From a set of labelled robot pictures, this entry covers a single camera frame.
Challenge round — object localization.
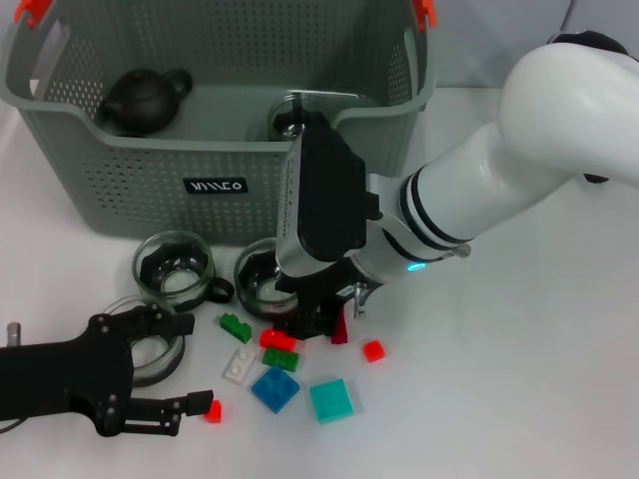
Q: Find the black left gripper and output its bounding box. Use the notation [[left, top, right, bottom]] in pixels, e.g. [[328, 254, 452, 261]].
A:
[[0, 306, 218, 438]]

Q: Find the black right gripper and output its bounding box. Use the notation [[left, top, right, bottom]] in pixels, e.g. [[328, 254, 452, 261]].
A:
[[273, 260, 371, 341]]

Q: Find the glass teacup with black sleeve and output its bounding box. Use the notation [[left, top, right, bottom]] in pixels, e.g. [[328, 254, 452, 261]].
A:
[[233, 238, 314, 320], [132, 230, 236, 314], [267, 92, 320, 144], [102, 293, 187, 388]]

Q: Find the grey perforated storage basket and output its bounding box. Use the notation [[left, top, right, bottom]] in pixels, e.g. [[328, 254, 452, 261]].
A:
[[0, 0, 440, 245]]

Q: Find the bright red sloped brick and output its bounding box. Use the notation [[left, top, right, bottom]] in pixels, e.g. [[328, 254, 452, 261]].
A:
[[259, 328, 297, 353]]

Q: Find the green rectangular brick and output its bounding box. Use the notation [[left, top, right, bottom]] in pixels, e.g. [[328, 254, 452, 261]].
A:
[[262, 347, 302, 373]]

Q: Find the white flat plate brick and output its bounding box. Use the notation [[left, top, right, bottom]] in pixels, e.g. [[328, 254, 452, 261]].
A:
[[222, 348, 261, 385]]

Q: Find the blue square brick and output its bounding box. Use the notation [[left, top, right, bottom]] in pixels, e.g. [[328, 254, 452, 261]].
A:
[[250, 364, 302, 414]]

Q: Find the teal square brick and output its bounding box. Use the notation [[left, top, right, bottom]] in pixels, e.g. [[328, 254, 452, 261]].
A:
[[309, 377, 354, 425]]

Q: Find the green stepped brick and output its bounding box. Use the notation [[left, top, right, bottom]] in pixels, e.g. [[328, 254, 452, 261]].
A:
[[218, 312, 253, 344]]

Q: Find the black clay teapot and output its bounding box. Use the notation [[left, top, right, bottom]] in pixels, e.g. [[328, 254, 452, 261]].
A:
[[97, 68, 195, 139]]

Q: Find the grey right arm cable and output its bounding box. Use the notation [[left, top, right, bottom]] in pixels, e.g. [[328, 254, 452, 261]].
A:
[[351, 281, 373, 320]]

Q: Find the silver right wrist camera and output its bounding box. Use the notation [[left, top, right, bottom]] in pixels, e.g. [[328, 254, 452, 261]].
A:
[[276, 119, 383, 278]]

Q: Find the orange basket handle clip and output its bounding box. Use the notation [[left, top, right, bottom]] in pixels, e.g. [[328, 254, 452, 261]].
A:
[[412, 0, 439, 32], [13, 0, 54, 26]]

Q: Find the glass pitcher with black handle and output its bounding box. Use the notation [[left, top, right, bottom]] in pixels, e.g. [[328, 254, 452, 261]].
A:
[[546, 30, 633, 185]]

